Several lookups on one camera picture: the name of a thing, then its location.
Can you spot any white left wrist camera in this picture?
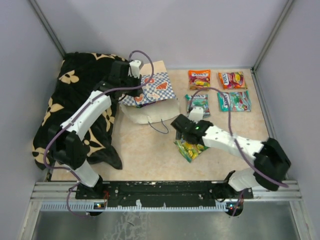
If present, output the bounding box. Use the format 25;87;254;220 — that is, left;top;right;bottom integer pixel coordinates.
128;60;144;79

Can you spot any black floral plush blanket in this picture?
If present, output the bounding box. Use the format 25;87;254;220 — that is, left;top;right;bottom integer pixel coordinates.
31;52;125;170

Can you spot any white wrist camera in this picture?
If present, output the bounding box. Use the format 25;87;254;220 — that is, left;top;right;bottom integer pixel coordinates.
188;106;204;123
128;60;144;79

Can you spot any teal Fox's candy packet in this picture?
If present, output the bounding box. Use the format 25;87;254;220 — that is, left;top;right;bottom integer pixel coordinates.
217;91;252;112

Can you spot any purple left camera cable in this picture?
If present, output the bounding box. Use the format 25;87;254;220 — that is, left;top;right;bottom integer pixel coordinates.
43;50;154;218

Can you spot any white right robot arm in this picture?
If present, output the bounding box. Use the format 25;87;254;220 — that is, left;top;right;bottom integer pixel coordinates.
171;114;292;198

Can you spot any purple snack packet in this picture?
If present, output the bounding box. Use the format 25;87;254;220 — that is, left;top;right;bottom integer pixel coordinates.
136;101;157;109

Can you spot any left aluminium corner post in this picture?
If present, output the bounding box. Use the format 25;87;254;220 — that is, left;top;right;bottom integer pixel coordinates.
27;0;78;71

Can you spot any right aluminium corner post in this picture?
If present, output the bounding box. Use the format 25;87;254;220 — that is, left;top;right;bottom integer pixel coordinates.
251;0;296;73

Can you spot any blue checkered paper bag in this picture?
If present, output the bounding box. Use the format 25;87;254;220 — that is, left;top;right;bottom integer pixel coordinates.
116;60;180;135

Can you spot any green snack packet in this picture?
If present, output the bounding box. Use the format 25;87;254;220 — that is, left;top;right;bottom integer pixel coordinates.
174;139;208;163

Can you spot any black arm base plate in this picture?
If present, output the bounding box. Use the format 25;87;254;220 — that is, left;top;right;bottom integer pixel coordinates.
75;181;241;207

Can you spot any aluminium corner post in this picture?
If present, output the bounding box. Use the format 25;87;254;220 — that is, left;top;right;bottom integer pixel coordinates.
27;0;78;71
251;0;296;73

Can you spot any orange Fox's candy packet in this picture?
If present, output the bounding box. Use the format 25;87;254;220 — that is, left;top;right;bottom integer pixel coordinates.
218;71;247;90

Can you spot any orange striped snack packet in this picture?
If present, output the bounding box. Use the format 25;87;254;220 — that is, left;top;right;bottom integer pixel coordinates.
188;69;211;90

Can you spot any aluminium frame rail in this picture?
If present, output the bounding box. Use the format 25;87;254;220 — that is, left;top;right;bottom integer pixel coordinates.
31;180;302;201

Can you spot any white slotted cable duct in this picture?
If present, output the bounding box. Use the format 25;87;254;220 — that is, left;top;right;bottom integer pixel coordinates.
40;200;236;213

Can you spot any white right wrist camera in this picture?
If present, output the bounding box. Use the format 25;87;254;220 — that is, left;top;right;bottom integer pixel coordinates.
188;106;204;123

